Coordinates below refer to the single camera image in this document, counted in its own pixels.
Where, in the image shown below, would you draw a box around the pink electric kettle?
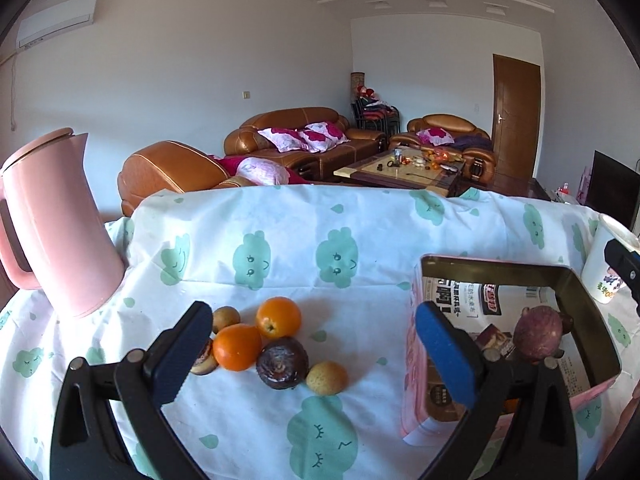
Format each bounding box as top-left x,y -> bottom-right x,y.
1,128 -> 125,318

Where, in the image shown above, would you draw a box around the brown wooden door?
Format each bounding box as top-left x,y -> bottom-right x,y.
491,54 -> 541,179

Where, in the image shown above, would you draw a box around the stacked dark chairs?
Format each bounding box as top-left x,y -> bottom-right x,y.
352,98 -> 400,136

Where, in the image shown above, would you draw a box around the brown leather armchair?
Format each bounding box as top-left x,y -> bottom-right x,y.
390,114 -> 497,185
117,141 -> 254,217

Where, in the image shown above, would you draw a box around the wooden coffee table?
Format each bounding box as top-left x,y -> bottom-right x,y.
334,146 -> 464,197

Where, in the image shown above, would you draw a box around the pink floral armchair pillow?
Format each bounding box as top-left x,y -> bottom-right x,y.
416,127 -> 454,146

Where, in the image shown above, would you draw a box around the brown leather far armchair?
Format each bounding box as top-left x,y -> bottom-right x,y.
390,114 -> 497,185

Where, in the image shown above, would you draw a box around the light pink cushion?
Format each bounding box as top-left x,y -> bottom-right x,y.
235,157 -> 290,185

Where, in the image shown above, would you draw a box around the orange fruit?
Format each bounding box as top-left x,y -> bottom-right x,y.
213,323 -> 262,372
255,297 -> 302,339

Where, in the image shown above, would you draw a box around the pink Genji tin box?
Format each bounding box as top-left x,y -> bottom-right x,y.
400,255 -> 620,446

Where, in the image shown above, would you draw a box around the small brown round fruit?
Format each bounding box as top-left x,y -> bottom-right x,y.
213,306 -> 241,334

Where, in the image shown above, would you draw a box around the pink floral pillow right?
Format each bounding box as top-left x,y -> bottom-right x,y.
299,122 -> 348,153

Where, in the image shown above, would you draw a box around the cloud print tablecloth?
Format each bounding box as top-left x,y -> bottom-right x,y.
0,184 -> 640,480

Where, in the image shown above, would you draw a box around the dark purple passion fruit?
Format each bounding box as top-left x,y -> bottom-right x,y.
256,336 -> 309,390

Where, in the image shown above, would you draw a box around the small yellow-brown fruit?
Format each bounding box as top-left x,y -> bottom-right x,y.
306,361 -> 349,396

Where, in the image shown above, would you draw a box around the brown cut fruit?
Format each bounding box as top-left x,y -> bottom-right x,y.
190,338 -> 218,376

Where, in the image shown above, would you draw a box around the white wall air conditioner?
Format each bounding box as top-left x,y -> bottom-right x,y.
16,0 -> 98,49

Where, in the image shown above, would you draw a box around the white cartoon mug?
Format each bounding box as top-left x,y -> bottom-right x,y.
582,214 -> 639,304

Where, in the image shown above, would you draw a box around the brown leather long sofa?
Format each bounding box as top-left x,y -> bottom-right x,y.
224,107 -> 388,181

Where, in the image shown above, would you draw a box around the brown leather near armchair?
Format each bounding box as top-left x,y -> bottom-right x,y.
117,141 -> 254,217

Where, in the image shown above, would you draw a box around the light purple passion fruit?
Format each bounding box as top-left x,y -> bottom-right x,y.
512,304 -> 563,361

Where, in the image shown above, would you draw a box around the black television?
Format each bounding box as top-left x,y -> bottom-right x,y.
585,151 -> 639,231

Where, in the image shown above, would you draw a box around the pink floral pillow left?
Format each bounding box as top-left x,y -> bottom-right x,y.
257,127 -> 309,153

